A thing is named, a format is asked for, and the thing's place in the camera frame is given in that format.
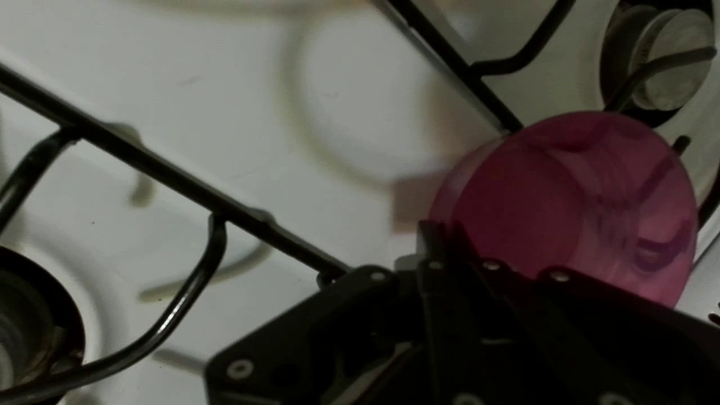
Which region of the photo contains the round gas burner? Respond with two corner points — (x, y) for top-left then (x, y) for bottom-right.
(0, 245), (86, 395)
(602, 0), (717, 126)

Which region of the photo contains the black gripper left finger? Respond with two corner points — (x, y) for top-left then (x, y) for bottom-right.
(205, 220), (451, 405)

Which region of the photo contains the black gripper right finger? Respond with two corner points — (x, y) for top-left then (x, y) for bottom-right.
(448, 233), (720, 405)

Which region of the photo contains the white gas stove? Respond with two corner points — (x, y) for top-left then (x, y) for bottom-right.
(0, 0), (720, 405)

